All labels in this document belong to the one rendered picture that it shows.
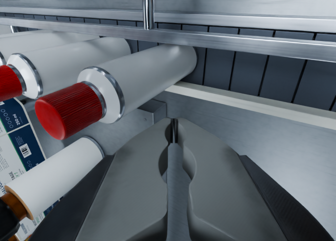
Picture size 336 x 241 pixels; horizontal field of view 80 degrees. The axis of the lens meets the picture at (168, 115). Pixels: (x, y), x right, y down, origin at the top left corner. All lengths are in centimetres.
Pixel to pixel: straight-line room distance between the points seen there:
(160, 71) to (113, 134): 29
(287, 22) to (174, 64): 13
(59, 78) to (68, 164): 28
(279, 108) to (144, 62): 15
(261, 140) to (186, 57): 20
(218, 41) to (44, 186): 42
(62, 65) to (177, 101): 21
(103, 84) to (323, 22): 22
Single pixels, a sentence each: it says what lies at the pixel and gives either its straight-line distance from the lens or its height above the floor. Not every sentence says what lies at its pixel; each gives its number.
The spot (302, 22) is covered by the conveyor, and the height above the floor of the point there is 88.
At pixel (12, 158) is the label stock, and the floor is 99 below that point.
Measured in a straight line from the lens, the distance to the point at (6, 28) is 61.
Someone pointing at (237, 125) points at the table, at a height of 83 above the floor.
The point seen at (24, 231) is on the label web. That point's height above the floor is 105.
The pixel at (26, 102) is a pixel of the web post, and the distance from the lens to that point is 68.
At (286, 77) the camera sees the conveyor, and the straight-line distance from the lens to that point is 28.
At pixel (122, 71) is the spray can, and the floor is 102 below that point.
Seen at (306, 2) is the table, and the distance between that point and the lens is 32.
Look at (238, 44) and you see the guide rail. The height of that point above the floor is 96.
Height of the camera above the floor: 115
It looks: 49 degrees down
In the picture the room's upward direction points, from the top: 131 degrees counter-clockwise
